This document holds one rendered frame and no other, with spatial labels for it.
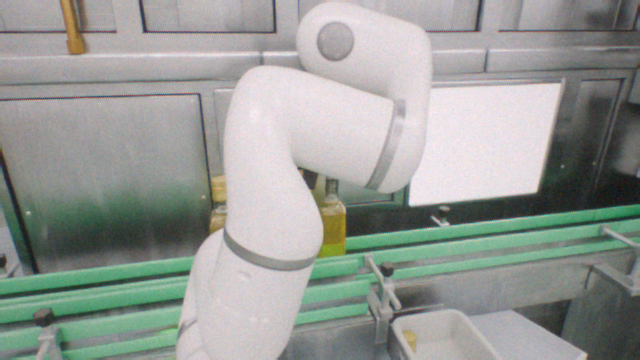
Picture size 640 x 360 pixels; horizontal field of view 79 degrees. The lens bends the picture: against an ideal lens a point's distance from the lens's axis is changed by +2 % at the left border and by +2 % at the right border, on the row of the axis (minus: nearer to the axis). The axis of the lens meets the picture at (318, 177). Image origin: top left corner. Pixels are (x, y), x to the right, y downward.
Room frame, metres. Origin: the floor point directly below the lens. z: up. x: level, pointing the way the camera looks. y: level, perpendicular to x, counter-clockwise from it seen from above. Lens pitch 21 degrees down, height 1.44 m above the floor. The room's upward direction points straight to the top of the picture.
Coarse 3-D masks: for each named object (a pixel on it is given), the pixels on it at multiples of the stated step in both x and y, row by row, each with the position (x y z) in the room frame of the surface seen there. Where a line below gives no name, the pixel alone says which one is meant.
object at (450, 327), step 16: (400, 320) 0.68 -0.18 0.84; (416, 320) 0.68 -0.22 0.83; (432, 320) 0.69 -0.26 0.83; (448, 320) 0.70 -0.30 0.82; (464, 320) 0.68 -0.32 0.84; (400, 336) 0.63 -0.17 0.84; (416, 336) 0.68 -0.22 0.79; (432, 336) 0.69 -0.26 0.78; (448, 336) 0.70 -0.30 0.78; (464, 336) 0.67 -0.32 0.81; (480, 336) 0.63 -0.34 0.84; (416, 352) 0.66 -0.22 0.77; (432, 352) 0.66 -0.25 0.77; (448, 352) 0.66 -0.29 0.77; (464, 352) 0.65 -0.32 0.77; (480, 352) 0.61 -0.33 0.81; (496, 352) 0.59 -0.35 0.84
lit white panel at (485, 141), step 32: (448, 96) 0.96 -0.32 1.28; (480, 96) 0.98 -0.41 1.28; (512, 96) 1.00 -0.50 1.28; (544, 96) 1.03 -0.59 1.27; (448, 128) 0.97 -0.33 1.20; (480, 128) 0.99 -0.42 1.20; (512, 128) 1.01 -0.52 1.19; (544, 128) 1.03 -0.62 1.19; (448, 160) 0.97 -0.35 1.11; (480, 160) 0.99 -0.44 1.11; (512, 160) 1.01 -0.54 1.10; (416, 192) 0.95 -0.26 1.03; (448, 192) 0.97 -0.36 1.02; (480, 192) 0.99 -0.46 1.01; (512, 192) 1.02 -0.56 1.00
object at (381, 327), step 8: (368, 296) 0.70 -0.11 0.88; (376, 296) 0.70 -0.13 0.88; (376, 304) 0.68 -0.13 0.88; (376, 312) 0.65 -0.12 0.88; (376, 320) 0.63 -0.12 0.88; (384, 320) 0.64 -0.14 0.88; (376, 328) 0.63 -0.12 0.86; (384, 328) 0.64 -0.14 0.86; (376, 336) 0.63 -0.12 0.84; (384, 336) 0.64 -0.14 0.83
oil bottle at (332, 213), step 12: (324, 204) 0.75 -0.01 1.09; (336, 204) 0.75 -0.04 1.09; (324, 216) 0.74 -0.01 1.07; (336, 216) 0.74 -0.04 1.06; (324, 228) 0.74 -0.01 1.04; (336, 228) 0.74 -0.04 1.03; (324, 240) 0.74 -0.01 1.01; (336, 240) 0.74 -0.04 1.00; (324, 252) 0.74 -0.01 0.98; (336, 252) 0.74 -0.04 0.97
